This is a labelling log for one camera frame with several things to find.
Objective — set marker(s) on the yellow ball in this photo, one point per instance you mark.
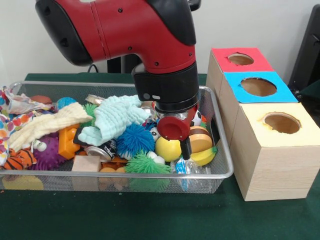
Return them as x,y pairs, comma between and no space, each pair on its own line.
167,149

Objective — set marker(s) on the cream cloth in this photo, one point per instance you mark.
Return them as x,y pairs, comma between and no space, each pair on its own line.
45,125

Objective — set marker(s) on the green spiky ball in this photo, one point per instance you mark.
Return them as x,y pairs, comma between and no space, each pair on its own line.
90,109

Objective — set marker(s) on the wooden burger toy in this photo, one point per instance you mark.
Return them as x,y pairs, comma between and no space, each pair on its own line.
201,140

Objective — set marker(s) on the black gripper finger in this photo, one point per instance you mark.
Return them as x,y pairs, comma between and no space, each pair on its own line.
186,149

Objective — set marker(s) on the mint green knit cloth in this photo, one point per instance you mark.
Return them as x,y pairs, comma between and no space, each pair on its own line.
115,117

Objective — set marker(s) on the small soccer ball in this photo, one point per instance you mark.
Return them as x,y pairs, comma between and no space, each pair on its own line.
197,119

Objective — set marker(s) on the shallow clear mesh bin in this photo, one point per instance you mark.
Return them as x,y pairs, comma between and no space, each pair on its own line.
100,182

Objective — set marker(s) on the clear plastic bottle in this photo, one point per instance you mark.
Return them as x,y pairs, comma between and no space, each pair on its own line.
192,169

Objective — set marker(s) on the black floor stand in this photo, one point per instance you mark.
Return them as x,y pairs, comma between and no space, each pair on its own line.
307,55

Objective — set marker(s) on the black drink can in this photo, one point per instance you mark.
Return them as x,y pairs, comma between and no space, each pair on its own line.
102,151

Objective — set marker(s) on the dark green side table cloth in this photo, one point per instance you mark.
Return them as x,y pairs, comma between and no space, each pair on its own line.
311,90

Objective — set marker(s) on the dark green tablecloth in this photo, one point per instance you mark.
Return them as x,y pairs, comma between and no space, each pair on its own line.
150,215

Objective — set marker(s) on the wooden box with three holes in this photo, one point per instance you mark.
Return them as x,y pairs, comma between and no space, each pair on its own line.
280,170

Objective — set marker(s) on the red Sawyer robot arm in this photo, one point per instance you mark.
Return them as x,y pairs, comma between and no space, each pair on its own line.
130,35

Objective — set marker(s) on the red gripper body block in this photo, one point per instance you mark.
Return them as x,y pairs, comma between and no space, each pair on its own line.
172,129

